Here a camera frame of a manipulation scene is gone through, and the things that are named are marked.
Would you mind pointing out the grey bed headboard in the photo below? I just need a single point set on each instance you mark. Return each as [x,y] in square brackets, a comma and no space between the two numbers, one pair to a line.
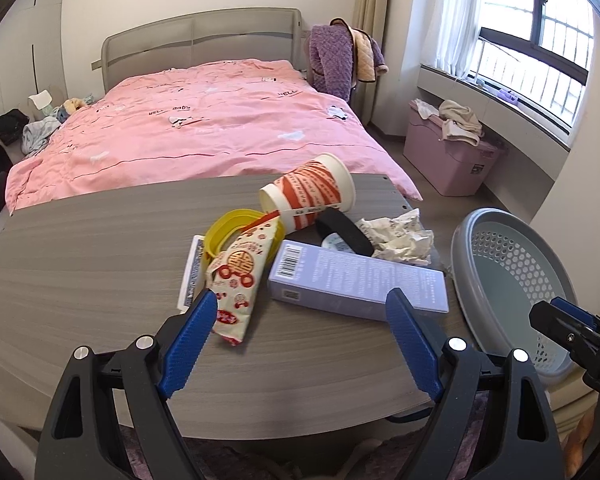
[180,40]

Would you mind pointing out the white wardrobe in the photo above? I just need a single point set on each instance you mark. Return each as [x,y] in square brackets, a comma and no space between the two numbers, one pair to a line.
[25,35]

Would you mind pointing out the red striped paper cup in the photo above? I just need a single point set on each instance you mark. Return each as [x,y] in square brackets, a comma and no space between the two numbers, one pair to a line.
[310,192]

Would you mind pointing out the small purple item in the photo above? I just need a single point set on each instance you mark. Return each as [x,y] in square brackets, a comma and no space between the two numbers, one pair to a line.
[507,95]

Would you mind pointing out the black ribbed band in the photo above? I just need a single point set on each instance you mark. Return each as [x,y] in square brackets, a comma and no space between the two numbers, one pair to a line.
[347,232]

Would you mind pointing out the white paper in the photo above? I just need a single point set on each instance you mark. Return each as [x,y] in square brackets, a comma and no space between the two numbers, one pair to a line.
[395,240]

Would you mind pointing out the barred window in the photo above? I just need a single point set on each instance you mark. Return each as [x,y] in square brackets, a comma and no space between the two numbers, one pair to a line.
[540,20]

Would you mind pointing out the purple cardboard box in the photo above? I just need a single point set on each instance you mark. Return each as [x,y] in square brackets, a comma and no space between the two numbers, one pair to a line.
[340,275]

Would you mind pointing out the pink plastic storage box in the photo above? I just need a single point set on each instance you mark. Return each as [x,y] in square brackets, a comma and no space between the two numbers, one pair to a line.
[445,165]

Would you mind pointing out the grey perforated plastic basket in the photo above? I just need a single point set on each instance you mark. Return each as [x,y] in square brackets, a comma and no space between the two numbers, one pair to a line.
[505,285]

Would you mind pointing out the white sheer curtain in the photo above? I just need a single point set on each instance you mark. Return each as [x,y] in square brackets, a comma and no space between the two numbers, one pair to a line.
[452,10]

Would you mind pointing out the white bay window ledge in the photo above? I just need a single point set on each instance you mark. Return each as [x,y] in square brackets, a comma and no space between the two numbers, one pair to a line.
[510,120]

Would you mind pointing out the grey white clothing pile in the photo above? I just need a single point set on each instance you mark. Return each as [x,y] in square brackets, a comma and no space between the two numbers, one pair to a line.
[40,135]

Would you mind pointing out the yellow plastic lid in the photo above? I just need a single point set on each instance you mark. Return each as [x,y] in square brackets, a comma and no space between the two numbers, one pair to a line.
[219,234]

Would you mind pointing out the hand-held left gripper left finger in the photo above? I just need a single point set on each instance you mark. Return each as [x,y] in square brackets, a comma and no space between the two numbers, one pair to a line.
[190,345]

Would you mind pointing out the yellow stuffed toy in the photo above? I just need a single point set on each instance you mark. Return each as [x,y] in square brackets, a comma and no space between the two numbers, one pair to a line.
[72,106]

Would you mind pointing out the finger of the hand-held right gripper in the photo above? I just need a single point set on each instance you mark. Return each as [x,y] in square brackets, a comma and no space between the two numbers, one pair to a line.
[560,327]
[572,309]

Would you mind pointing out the white cloth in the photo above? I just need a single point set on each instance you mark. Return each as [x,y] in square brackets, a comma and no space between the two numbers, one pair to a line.
[425,108]

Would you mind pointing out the purple fleece robe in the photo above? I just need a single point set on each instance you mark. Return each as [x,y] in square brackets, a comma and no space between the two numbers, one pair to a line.
[330,55]

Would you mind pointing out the black clothing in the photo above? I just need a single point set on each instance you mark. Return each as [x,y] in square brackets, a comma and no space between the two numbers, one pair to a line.
[7,127]

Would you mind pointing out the beige garment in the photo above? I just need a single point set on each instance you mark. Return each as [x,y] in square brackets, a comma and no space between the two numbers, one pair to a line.
[460,120]

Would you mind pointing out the pale printed packet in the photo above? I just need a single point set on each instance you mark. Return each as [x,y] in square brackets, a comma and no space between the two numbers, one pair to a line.
[192,270]

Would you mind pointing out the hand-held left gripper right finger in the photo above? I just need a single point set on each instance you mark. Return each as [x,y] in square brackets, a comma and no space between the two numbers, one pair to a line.
[412,345]

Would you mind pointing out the red white snack wrapper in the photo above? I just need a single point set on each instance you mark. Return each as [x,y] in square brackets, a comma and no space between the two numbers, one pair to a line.
[235,270]

